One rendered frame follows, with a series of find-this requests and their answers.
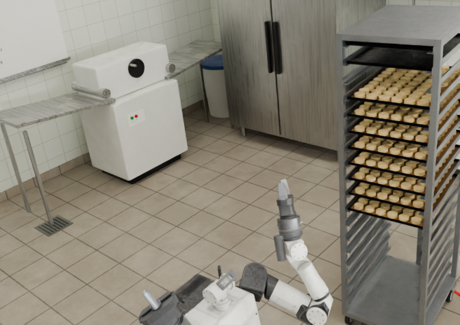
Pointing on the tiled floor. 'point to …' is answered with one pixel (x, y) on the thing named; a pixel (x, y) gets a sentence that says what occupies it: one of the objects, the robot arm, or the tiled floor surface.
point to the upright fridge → (290, 53)
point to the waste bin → (215, 86)
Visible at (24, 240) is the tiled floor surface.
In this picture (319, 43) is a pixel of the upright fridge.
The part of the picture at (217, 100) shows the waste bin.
